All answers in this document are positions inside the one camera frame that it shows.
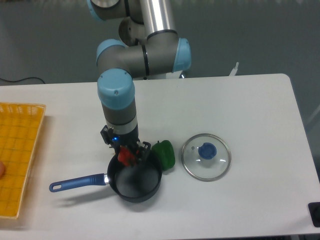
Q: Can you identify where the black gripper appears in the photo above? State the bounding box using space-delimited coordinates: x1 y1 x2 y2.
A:
100 125 151 164

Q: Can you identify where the red toy pepper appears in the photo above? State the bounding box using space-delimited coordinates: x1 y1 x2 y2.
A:
117 146 137 167

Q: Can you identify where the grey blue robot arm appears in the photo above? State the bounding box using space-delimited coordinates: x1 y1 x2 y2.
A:
87 0 192 166

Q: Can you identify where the green toy pepper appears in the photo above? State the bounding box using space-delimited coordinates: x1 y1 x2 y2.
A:
151 140 176 171

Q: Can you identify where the glass lid blue knob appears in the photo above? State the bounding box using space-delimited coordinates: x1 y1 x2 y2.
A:
180 133 232 182

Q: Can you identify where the yellow wicker basket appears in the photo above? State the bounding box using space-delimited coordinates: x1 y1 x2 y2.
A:
0 102 46 219

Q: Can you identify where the orange object in basket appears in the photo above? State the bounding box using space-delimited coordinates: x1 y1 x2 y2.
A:
0 161 6 178

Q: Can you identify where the black device at table corner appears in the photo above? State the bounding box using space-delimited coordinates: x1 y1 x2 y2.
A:
308 202 320 228

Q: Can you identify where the black pot blue handle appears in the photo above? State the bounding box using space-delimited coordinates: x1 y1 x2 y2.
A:
49 152 162 203

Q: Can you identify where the black cable on floor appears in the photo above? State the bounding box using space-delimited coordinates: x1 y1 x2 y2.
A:
0 76 46 85

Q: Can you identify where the white table bracket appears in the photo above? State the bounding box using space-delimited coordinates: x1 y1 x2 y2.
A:
229 62 239 77

